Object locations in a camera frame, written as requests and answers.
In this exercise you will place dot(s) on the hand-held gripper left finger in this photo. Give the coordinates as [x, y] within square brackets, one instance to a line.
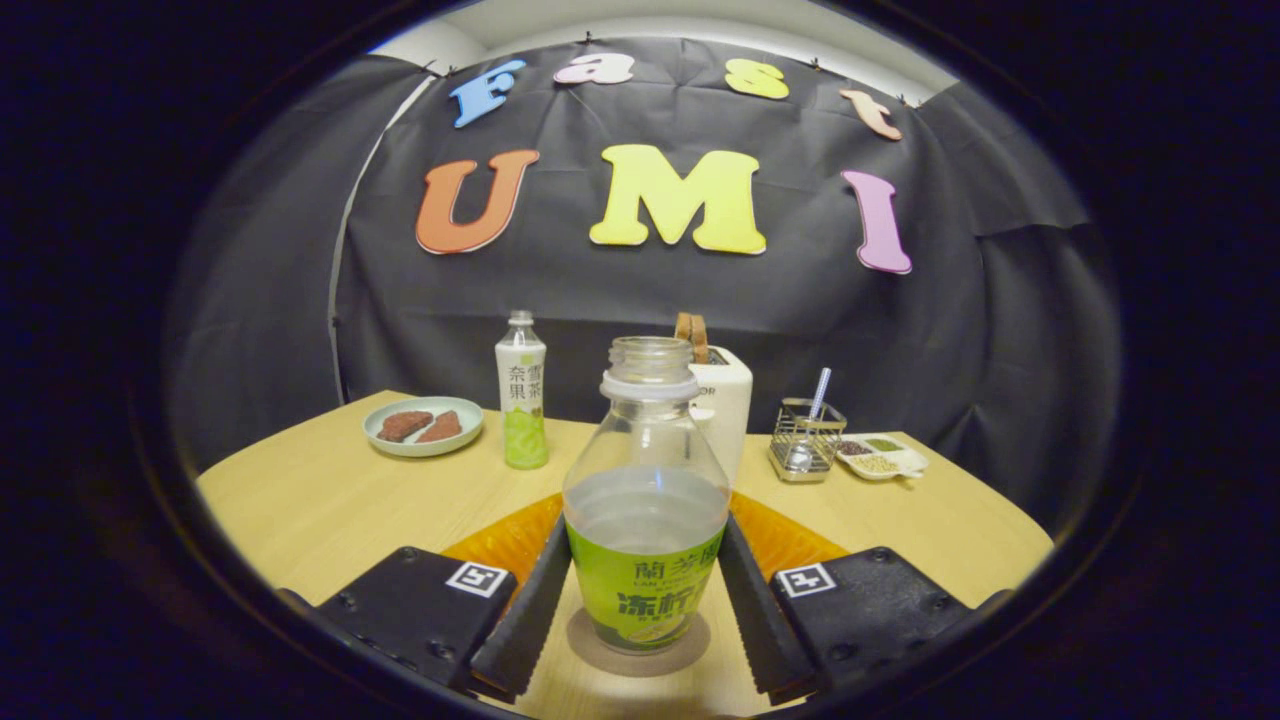
[525, 630]

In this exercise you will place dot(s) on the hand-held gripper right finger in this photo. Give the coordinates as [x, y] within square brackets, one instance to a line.
[765, 630]

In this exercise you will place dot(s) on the round brown coaster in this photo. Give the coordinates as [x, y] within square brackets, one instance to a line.
[640, 665]

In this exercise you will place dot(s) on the green label juice bottle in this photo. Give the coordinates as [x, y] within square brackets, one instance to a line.
[645, 590]

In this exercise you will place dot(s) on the tall white green drink bottle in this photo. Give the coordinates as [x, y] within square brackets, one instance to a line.
[522, 400]

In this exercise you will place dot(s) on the pale green plate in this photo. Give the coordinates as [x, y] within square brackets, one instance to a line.
[425, 450]

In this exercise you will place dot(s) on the white divided dish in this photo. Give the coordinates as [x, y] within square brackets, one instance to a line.
[885, 462]

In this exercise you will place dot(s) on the wooden table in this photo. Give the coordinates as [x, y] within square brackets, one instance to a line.
[350, 520]

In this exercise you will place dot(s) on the white toaster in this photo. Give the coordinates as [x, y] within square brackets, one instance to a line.
[728, 420]

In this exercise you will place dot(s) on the brown food piece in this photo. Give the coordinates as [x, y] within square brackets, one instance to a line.
[400, 425]
[445, 428]

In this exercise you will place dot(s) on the bread slice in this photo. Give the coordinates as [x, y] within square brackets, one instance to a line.
[690, 335]

